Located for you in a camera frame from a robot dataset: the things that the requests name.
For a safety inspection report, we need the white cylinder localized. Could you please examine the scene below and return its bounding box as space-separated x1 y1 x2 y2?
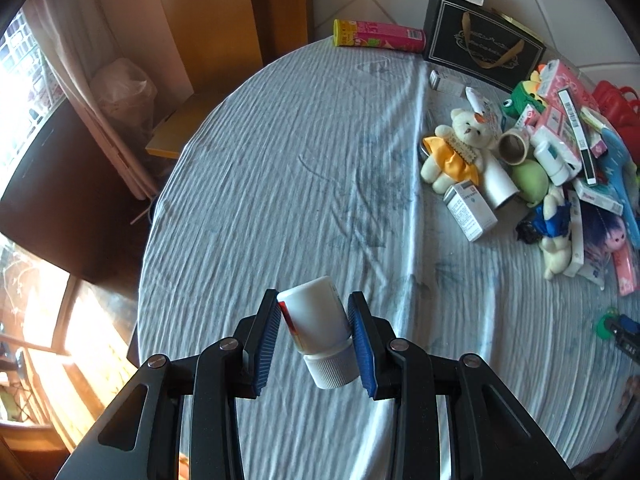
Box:
480 152 521 209

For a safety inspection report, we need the white teddy bear blue dress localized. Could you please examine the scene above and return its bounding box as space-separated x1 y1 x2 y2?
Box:
530 185 576 281

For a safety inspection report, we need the white plastic bottle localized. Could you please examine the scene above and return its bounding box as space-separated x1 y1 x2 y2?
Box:
276 275 360 389

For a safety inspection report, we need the white teddy bear yellow dress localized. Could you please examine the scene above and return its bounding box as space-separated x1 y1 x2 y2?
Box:
419 108 493 195

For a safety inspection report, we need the green plastic toy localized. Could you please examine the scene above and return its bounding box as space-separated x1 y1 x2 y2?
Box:
592 306 618 341

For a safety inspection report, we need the red toy suitcase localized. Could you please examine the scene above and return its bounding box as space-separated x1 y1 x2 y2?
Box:
592 80 640 133

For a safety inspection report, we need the small white green bottle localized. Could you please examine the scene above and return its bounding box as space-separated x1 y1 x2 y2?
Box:
532 140 571 184

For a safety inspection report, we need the black white long box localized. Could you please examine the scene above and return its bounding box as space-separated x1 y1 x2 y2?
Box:
556 87 599 186

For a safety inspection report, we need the white blue packet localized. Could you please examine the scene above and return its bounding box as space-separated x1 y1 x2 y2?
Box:
575 260 608 288

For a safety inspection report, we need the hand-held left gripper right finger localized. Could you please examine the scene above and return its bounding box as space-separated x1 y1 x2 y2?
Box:
346 291 576 480

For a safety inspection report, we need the pink patterned packet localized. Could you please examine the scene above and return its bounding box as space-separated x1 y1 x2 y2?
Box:
537 59 598 111

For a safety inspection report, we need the black gift bag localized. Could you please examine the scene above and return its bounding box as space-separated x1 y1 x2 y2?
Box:
423 0 547 93

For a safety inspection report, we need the small white box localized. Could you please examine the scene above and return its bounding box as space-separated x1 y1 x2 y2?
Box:
429 70 468 97

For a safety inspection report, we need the dark wooden table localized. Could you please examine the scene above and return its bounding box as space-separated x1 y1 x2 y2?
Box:
0 97 161 306

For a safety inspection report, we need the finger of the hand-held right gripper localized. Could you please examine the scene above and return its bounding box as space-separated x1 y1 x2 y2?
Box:
607 314 640 361

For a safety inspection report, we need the pink purple doll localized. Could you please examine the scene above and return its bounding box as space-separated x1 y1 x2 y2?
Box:
590 207 640 261

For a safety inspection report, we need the white grey medicine box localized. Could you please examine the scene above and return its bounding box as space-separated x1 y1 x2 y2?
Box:
443 181 499 242

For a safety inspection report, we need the white orange tube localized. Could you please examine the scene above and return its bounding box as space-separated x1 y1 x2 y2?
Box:
465 86 503 136

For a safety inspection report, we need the clear plastic bag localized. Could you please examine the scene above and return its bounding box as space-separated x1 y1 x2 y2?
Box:
90 57 158 136

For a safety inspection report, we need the green frog plush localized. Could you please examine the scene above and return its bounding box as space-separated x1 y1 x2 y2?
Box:
501 80 548 121

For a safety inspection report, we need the green soft ball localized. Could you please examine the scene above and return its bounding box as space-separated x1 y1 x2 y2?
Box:
510 164 548 206

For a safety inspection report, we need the pink long box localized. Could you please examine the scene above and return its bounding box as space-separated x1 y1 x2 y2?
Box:
611 250 640 296

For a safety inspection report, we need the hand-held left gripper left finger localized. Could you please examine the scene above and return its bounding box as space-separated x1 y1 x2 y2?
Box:
55 288 283 480

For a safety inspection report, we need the beige curtain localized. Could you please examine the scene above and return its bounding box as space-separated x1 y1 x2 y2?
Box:
22 0 196 201

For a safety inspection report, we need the pink yellow snack tube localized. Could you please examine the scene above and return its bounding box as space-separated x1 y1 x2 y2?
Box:
333 19 427 54

